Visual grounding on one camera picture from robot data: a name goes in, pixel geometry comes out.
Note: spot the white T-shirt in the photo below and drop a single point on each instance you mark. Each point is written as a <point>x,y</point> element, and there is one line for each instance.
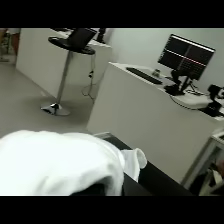
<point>56,163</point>

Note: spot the black computer monitor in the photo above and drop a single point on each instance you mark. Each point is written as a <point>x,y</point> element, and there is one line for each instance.
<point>186,56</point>

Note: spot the black keyboard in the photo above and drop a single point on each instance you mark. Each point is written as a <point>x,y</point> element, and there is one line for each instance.
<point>144,75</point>

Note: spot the black laptop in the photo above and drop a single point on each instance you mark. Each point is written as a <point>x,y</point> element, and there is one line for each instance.
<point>80,38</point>

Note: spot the round black stand table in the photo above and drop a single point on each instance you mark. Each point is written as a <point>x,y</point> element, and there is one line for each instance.
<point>63,80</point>

